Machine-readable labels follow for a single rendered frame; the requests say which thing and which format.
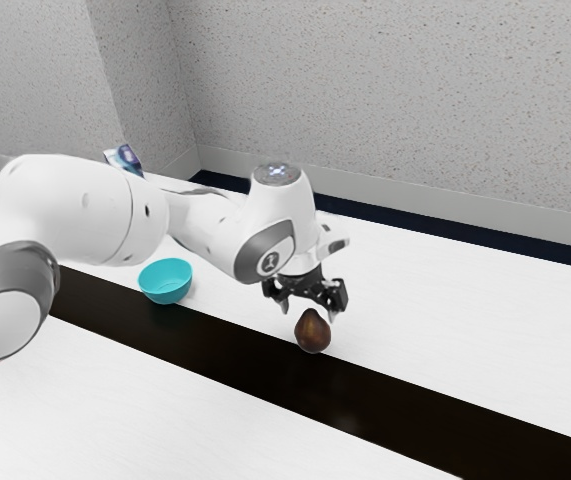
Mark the white and purple carton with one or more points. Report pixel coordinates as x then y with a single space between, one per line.
126 159

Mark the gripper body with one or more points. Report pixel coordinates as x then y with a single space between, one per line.
299 286

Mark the brown pear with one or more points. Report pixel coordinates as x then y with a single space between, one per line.
312 332

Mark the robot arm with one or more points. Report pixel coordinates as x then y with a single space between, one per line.
90 215

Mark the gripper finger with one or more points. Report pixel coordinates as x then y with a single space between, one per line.
283 302
335 304

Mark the teal bowl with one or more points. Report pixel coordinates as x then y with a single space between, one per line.
166 280

